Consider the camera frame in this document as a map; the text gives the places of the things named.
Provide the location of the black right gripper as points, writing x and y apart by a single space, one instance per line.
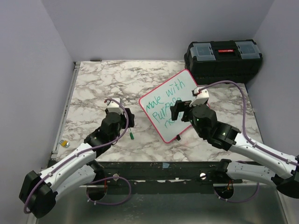
180 106

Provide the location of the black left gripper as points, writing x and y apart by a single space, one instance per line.
131 118

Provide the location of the pink framed whiteboard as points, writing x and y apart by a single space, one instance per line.
157 102

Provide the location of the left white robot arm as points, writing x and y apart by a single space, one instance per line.
40 191

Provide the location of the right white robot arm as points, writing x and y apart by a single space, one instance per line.
273 167

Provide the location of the blue tape piece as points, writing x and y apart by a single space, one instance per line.
165 165

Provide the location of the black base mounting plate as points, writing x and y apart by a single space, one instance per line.
151 178

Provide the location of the small yellow metal connector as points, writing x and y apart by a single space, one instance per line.
64 143

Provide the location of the black plastic toolbox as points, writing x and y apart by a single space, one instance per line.
210 62

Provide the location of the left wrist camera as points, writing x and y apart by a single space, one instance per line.
113 107

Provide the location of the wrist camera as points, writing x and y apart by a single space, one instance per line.
113 107
201 97

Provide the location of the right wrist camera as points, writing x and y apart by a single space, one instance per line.
201 97

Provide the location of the aluminium table edge rail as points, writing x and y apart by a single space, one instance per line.
66 91

